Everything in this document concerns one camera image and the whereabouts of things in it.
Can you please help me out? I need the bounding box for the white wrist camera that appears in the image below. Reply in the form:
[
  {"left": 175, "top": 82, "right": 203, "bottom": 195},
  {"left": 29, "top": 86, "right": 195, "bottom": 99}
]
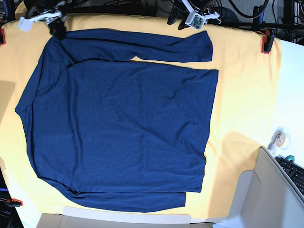
[
  {"left": 185, "top": 11, "right": 220, "bottom": 30},
  {"left": 18, "top": 17, "right": 33, "bottom": 31}
]

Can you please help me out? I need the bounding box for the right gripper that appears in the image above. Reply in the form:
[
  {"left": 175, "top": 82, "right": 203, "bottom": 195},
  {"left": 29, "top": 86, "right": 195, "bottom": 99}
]
[{"left": 33, "top": 9, "right": 66, "bottom": 39}]

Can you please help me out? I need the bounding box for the beige cardboard box right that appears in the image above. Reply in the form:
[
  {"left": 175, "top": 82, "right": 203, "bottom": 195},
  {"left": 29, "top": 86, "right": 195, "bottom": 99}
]
[{"left": 225, "top": 147, "right": 304, "bottom": 228}]

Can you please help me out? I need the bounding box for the clear tape dispenser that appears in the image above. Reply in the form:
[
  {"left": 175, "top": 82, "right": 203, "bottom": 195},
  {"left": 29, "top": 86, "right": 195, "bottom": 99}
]
[{"left": 267, "top": 127, "right": 291, "bottom": 151}]

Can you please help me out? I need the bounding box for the red clamp bottom left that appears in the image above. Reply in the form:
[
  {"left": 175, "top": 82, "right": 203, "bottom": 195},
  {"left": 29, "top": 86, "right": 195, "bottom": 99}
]
[{"left": 4, "top": 199, "right": 23, "bottom": 207}]

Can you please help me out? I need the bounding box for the beige cardboard box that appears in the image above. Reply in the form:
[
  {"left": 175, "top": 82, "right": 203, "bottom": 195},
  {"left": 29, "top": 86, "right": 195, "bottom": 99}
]
[
  {"left": 225, "top": 147, "right": 304, "bottom": 228},
  {"left": 37, "top": 207, "right": 212, "bottom": 228}
]

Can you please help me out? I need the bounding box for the beige cardboard box bottom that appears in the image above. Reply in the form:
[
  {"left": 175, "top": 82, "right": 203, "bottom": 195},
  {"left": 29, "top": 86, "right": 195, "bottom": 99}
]
[{"left": 37, "top": 207, "right": 212, "bottom": 228}]

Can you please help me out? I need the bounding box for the dark blue long-sleeve shirt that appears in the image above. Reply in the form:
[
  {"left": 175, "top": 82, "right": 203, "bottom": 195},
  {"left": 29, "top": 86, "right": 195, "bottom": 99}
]
[{"left": 15, "top": 29, "right": 219, "bottom": 212}]

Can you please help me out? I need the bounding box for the red clamp top right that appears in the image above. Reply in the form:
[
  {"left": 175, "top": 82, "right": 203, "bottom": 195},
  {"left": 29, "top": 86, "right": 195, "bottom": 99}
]
[{"left": 261, "top": 28, "right": 276, "bottom": 54}]

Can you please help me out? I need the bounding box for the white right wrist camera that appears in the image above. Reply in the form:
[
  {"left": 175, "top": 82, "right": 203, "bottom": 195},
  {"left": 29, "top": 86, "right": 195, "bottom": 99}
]
[{"left": 18, "top": 17, "right": 33, "bottom": 31}]

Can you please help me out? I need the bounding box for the teal tape roll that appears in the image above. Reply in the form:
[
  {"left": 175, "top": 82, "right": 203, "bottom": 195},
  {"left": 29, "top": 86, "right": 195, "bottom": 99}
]
[{"left": 285, "top": 155, "right": 295, "bottom": 163}]

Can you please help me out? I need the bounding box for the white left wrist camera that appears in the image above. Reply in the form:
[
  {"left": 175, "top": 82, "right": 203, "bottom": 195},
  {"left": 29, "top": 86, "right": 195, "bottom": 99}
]
[{"left": 185, "top": 11, "right": 220, "bottom": 30}]

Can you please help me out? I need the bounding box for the red clamp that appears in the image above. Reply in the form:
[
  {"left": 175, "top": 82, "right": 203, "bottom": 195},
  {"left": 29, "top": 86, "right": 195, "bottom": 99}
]
[
  {"left": 4, "top": 199, "right": 23, "bottom": 207},
  {"left": 0, "top": 28, "right": 6, "bottom": 46},
  {"left": 261, "top": 28, "right": 276, "bottom": 54}
]

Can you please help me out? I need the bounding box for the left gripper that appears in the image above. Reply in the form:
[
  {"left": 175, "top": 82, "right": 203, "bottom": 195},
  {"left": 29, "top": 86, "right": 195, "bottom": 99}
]
[{"left": 167, "top": 0, "right": 209, "bottom": 30}]

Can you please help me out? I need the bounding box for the red clamp top left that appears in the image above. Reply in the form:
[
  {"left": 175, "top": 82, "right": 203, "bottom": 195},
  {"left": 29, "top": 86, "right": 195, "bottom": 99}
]
[{"left": 0, "top": 28, "right": 6, "bottom": 46}]

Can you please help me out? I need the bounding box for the black keyboard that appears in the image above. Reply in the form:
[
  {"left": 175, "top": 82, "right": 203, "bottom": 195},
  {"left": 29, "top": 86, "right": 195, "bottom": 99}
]
[{"left": 276, "top": 157, "right": 304, "bottom": 195}]

